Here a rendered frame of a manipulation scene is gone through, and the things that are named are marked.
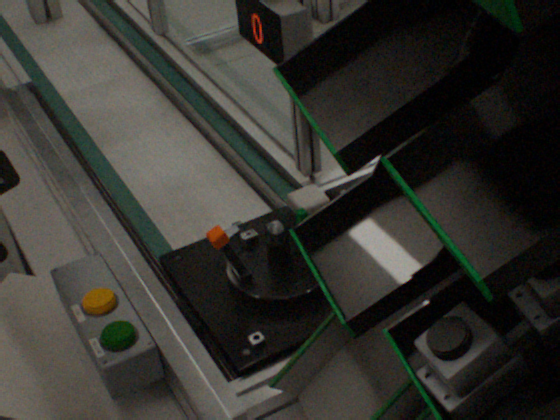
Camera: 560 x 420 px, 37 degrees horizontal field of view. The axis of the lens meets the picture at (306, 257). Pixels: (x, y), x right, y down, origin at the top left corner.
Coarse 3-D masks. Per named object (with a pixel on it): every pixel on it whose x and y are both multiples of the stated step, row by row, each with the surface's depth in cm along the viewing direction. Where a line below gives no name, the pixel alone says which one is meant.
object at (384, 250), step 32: (352, 192) 75; (384, 192) 76; (320, 224) 76; (352, 224) 75; (384, 224) 73; (416, 224) 71; (320, 256) 75; (352, 256) 73; (384, 256) 71; (416, 256) 69; (448, 256) 65; (352, 288) 71; (384, 288) 69; (416, 288) 66; (352, 320) 66
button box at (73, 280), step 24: (72, 264) 113; (96, 264) 112; (72, 288) 109; (96, 288) 109; (120, 288) 108; (72, 312) 106; (120, 312) 105; (96, 336) 102; (144, 336) 101; (96, 360) 100; (120, 360) 99; (144, 360) 101; (120, 384) 101; (144, 384) 103
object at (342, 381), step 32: (384, 320) 84; (320, 352) 86; (352, 352) 85; (384, 352) 82; (288, 384) 87; (320, 384) 87; (352, 384) 84; (384, 384) 81; (320, 416) 85; (352, 416) 82; (384, 416) 75; (416, 416) 76
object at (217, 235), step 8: (208, 232) 98; (216, 232) 98; (224, 232) 98; (232, 232) 99; (240, 232) 99; (216, 240) 97; (224, 240) 98; (216, 248) 98; (224, 248) 99; (232, 248) 100; (232, 256) 100; (232, 264) 101; (240, 264) 102; (240, 272) 103
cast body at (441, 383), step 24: (456, 312) 58; (432, 336) 56; (456, 336) 56; (480, 336) 56; (504, 336) 60; (528, 336) 60; (432, 360) 57; (456, 360) 56; (480, 360) 56; (504, 360) 57; (432, 384) 59; (456, 384) 56; (480, 384) 57; (504, 384) 58; (456, 408) 57; (480, 408) 59
